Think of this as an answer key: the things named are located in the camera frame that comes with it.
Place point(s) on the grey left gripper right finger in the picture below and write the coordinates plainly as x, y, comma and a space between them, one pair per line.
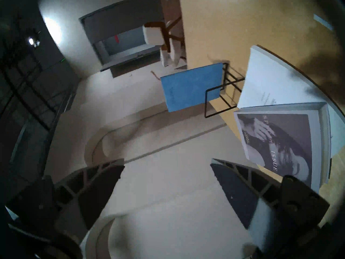
269, 207

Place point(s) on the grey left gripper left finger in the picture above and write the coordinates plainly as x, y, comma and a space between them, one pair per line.
89, 196

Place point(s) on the grey photo cover book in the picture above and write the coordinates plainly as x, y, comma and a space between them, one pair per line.
283, 142

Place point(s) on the white paperback book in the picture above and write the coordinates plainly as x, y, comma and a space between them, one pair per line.
269, 80

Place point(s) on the blue notebook with ribbon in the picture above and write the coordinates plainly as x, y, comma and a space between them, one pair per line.
191, 85

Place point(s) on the bright ceiling spotlight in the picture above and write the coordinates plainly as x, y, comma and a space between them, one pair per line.
33, 41

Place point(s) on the white wooden armchair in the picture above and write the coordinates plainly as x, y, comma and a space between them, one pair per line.
152, 34

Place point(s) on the dark grey door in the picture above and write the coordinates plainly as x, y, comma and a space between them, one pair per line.
121, 18

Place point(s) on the long white tape strip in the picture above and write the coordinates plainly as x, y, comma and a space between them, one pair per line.
323, 21

